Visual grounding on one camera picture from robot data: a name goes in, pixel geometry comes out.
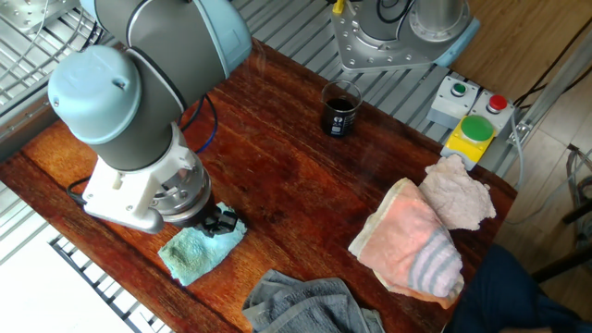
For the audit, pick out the yellow clip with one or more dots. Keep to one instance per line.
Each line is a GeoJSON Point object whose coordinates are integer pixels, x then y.
{"type": "Point", "coordinates": [338, 6]}

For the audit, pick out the pink striped towel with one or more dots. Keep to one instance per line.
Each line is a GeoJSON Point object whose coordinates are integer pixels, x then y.
{"type": "Point", "coordinates": [402, 240]}

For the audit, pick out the aluminium profile beam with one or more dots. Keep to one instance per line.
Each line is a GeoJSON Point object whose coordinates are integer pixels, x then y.
{"type": "Point", "coordinates": [550, 88]}

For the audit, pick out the black chair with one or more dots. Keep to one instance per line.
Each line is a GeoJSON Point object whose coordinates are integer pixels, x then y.
{"type": "Point", "coordinates": [562, 264]}

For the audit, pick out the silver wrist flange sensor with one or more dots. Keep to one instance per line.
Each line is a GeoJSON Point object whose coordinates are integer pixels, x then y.
{"type": "Point", "coordinates": [185, 194]}

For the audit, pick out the grey box red button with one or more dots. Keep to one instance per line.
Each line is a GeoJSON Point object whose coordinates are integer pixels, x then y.
{"type": "Point", "coordinates": [497, 108]}

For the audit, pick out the grey box small green button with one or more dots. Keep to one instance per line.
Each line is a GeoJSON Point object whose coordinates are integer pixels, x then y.
{"type": "Point", "coordinates": [451, 104]}

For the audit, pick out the person's leg blue trousers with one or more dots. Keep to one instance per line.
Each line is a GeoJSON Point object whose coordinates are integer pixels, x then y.
{"type": "Point", "coordinates": [499, 296]}

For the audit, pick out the light teal fluffy cloth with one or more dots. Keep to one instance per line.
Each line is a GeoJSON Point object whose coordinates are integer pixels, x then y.
{"type": "Point", "coordinates": [194, 254]}

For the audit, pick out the white paper sheet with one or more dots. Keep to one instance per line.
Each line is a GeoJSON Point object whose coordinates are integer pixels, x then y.
{"type": "Point", "coordinates": [41, 287]}

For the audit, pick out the silver metal plate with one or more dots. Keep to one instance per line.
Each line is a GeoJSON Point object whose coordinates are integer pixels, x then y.
{"type": "Point", "coordinates": [32, 14]}

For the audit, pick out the grey towel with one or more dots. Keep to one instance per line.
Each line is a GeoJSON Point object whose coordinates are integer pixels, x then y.
{"type": "Point", "coordinates": [305, 305]}

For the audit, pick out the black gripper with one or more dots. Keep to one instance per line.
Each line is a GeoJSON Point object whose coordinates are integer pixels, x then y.
{"type": "Point", "coordinates": [194, 217]}

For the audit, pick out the glass beaker with dark liquid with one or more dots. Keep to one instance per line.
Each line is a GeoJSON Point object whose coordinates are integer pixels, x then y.
{"type": "Point", "coordinates": [340, 115]}

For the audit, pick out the pale pink fluffy cloth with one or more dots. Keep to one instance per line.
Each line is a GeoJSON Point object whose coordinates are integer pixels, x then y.
{"type": "Point", "coordinates": [458, 194]}

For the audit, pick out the yellow box large green button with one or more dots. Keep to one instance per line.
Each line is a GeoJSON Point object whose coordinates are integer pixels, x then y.
{"type": "Point", "coordinates": [472, 136]}

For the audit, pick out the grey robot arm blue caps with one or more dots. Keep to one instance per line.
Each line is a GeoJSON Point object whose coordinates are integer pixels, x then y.
{"type": "Point", "coordinates": [139, 83]}

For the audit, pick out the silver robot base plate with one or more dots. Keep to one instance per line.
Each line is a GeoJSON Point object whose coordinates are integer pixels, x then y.
{"type": "Point", "coordinates": [370, 46]}

